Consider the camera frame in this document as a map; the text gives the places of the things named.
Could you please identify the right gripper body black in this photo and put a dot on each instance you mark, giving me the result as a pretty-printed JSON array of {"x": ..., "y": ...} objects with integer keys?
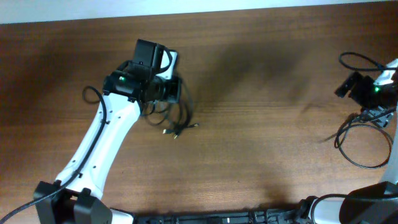
[{"x": 366, "y": 94}]

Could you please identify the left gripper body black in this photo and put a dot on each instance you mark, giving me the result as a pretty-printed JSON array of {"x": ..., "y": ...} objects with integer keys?
[{"x": 167, "y": 91}]

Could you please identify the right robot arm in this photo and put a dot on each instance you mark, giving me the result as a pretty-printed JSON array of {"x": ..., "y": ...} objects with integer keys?
[{"x": 376, "y": 203}]

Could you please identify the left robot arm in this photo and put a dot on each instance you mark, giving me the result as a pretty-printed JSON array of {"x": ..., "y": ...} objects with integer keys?
[{"x": 75, "y": 196}]

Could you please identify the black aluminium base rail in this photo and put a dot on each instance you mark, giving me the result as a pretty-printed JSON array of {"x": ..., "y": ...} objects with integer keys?
[{"x": 267, "y": 216}]

